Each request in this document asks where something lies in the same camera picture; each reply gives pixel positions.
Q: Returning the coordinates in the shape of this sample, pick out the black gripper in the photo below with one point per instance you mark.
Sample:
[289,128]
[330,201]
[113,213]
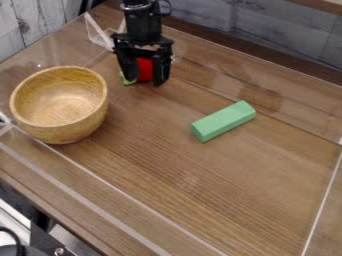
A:
[130,49]

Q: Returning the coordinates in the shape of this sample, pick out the red plush strawberry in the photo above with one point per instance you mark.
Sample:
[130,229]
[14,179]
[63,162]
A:
[145,72]

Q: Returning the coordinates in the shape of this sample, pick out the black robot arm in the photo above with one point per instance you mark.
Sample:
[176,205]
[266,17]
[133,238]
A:
[143,19]

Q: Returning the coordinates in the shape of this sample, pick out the wooden bowl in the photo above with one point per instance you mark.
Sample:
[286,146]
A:
[59,104]

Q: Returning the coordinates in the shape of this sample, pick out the green rectangular block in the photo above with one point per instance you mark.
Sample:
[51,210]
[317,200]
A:
[222,121]

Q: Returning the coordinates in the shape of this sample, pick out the clear acrylic corner bracket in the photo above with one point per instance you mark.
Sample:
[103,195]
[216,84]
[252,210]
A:
[99,36]

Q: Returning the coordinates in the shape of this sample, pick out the black metal bracket with screw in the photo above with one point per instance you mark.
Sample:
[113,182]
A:
[45,245]

